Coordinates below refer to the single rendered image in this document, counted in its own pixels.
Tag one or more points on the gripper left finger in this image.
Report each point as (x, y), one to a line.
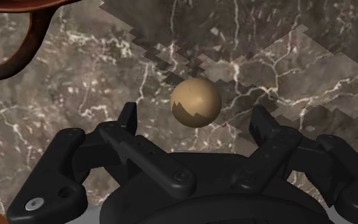
(57, 173)

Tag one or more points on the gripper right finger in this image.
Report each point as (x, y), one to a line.
(327, 164)

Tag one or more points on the tan ball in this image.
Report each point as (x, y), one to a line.
(196, 102)

